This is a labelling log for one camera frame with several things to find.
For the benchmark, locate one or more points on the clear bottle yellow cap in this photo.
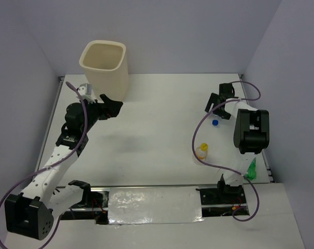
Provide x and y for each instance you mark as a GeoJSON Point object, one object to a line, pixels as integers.
{"type": "Point", "coordinates": [201, 153]}

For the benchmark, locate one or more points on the beige plastic bin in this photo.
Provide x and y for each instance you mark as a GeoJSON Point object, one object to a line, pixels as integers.
{"type": "Point", "coordinates": [106, 69]}

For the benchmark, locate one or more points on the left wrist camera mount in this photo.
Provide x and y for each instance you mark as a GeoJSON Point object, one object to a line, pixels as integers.
{"type": "Point", "coordinates": [85, 91]}

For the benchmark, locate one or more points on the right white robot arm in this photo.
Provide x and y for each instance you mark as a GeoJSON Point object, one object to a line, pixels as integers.
{"type": "Point", "coordinates": [250, 137]}

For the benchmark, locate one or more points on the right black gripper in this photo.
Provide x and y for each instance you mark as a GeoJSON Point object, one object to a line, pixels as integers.
{"type": "Point", "coordinates": [214, 98]}

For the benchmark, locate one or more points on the silver reflective sheet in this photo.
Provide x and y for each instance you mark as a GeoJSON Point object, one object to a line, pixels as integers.
{"type": "Point", "coordinates": [154, 205]}

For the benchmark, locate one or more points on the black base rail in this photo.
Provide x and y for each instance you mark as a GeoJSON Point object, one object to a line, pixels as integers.
{"type": "Point", "coordinates": [96, 207]}

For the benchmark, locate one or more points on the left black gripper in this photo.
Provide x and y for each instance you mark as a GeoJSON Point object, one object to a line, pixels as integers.
{"type": "Point", "coordinates": [110, 108]}

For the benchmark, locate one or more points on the small bottle blue cap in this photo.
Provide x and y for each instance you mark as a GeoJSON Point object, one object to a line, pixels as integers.
{"type": "Point", "coordinates": [215, 122]}

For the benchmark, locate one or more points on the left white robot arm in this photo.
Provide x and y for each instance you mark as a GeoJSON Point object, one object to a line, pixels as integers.
{"type": "Point", "coordinates": [32, 212]}

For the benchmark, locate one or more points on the green plastic bottle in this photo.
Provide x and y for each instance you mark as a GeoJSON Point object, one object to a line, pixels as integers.
{"type": "Point", "coordinates": [251, 172]}

